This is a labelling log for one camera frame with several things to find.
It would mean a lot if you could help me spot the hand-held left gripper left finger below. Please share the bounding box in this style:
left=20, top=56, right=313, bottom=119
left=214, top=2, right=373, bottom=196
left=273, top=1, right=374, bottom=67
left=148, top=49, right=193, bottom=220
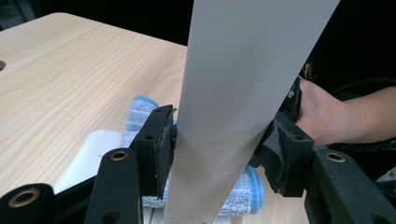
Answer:
left=129, top=105, right=178, bottom=200

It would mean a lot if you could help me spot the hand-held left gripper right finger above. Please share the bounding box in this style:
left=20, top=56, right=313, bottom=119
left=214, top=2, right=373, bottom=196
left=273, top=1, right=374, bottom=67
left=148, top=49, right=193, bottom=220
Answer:
left=253, top=111, right=316, bottom=199

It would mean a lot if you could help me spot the blue striped cleaning cloth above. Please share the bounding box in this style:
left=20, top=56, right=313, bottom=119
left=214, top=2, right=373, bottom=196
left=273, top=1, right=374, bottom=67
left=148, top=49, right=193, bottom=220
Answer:
left=120, top=95, right=265, bottom=217

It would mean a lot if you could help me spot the white desk lamp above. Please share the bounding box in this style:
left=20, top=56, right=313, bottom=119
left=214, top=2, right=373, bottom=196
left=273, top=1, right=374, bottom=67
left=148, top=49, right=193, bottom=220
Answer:
left=54, top=0, right=341, bottom=224

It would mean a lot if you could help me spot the right hand-held gripper cable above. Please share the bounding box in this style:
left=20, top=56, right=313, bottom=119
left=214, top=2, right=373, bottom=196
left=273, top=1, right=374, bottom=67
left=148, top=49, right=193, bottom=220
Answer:
left=328, top=136, right=396, bottom=154

